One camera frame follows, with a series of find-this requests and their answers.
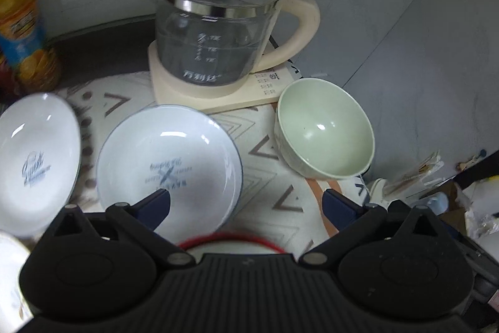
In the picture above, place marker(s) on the orange juice bottle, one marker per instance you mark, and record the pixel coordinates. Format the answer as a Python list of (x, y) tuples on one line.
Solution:
[(23, 17)]

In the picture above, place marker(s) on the wrapped chopsticks packets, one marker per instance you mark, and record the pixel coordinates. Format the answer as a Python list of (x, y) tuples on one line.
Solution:
[(425, 171)]

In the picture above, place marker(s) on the cream kettle base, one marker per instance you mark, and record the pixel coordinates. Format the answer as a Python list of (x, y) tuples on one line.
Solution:
[(249, 93)]

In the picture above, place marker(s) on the white bowl blue print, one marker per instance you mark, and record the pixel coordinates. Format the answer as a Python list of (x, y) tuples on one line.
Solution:
[(171, 165)]

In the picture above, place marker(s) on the white bowl with beige rim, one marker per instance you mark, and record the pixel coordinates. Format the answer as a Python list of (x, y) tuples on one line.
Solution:
[(9, 278)]

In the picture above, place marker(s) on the white plate with script print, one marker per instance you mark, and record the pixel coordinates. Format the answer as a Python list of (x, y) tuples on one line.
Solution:
[(37, 161)]

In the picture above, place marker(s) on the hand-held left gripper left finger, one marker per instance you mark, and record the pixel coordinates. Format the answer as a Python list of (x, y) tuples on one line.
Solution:
[(156, 206)]

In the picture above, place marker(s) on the clear plastic bag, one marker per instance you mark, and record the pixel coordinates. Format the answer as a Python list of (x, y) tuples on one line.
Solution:
[(485, 208)]

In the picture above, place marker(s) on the pale green bowl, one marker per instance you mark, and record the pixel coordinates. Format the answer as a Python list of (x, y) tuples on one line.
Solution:
[(325, 134)]

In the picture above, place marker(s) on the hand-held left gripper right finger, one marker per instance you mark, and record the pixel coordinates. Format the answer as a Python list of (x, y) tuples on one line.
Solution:
[(340, 209)]

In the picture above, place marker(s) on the cardboard box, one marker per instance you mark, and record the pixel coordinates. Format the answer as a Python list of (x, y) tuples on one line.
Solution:
[(456, 208)]

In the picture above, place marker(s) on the patterned tablecloth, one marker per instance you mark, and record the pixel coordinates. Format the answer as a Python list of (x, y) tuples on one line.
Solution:
[(269, 161)]

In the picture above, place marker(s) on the red-rimmed white plate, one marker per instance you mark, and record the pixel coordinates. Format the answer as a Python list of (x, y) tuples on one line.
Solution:
[(218, 241)]

